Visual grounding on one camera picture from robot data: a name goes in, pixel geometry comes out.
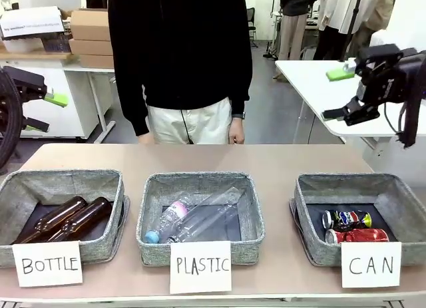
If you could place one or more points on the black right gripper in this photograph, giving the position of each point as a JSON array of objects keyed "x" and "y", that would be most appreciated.
[{"x": 386, "y": 78}]

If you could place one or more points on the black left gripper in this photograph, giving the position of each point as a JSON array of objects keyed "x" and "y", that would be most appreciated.
[{"x": 11, "y": 115}]

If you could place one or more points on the brown glass bottle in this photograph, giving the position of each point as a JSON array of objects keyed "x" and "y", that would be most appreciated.
[
  {"x": 56, "y": 218},
  {"x": 90, "y": 215}
]

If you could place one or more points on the crushed blue Pepsi can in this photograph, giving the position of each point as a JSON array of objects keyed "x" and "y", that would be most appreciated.
[{"x": 346, "y": 219}]

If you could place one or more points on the red crushed soda can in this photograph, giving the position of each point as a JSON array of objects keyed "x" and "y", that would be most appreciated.
[{"x": 359, "y": 236}]

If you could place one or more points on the clear bottle with blue cap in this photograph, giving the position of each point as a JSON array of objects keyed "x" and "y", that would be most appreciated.
[{"x": 166, "y": 219}]

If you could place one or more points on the large clear plastic bottle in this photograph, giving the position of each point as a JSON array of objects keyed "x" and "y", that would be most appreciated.
[{"x": 213, "y": 211}]

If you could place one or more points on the person's right forearm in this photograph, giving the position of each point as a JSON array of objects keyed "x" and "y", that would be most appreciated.
[{"x": 133, "y": 105}]

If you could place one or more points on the person's left forearm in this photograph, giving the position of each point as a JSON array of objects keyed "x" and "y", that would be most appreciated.
[{"x": 241, "y": 88}]

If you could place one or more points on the grey fabric basket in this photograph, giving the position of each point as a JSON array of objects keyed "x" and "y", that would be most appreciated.
[
  {"x": 100, "y": 248},
  {"x": 199, "y": 185},
  {"x": 346, "y": 188}
]

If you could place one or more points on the paper sign reading CAN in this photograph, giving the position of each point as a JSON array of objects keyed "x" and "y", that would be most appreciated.
[{"x": 371, "y": 264}]

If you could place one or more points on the person's right hand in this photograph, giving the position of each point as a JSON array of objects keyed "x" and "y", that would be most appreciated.
[{"x": 145, "y": 139}]

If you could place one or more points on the person's left hand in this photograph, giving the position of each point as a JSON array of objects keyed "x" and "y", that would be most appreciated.
[{"x": 237, "y": 131}]

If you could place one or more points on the white side table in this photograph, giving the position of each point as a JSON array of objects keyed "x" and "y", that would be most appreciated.
[{"x": 309, "y": 88}]

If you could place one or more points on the wooden shelf board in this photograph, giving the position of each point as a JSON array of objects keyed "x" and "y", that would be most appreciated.
[{"x": 33, "y": 55}]

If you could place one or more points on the white plastic tub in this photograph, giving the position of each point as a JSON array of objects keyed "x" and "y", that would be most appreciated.
[{"x": 23, "y": 45}]

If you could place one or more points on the dark plastic crate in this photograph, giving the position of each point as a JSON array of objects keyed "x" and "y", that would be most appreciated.
[{"x": 58, "y": 43}]

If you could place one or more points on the white desk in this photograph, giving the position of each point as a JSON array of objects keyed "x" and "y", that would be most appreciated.
[{"x": 93, "y": 70}]

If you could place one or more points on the black tripod pole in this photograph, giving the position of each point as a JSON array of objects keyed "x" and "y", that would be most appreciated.
[{"x": 351, "y": 22}]

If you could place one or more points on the flat brown cardboard box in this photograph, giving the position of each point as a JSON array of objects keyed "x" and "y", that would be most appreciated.
[
  {"x": 98, "y": 61},
  {"x": 91, "y": 47}
]

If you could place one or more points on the bystander in beige clothes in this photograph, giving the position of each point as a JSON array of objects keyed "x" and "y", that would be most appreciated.
[{"x": 376, "y": 22}]

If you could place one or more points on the white printed cardboard box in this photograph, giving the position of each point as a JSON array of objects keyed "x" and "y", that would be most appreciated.
[{"x": 31, "y": 20}]

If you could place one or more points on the bystander in white coat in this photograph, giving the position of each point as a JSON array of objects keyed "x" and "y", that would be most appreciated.
[{"x": 339, "y": 8}]

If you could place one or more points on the open brown cardboard box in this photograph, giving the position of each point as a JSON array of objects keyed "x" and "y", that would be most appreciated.
[{"x": 91, "y": 28}]

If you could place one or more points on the bystander in dark top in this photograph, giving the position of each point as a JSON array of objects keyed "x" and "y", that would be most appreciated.
[{"x": 299, "y": 5}]

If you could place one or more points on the dark wristwatch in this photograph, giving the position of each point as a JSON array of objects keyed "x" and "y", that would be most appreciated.
[{"x": 239, "y": 115}]

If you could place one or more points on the person in black sweater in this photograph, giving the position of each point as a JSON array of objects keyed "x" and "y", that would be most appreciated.
[{"x": 179, "y": 48}]

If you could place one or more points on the paper sign reading BOTTLE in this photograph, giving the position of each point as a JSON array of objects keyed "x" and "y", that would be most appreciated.
[{"x": 48, "y": 264}]

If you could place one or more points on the paper sign reading PLASTIC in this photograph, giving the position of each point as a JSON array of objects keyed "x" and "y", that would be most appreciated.
[{"x": 199, "y": 266}]

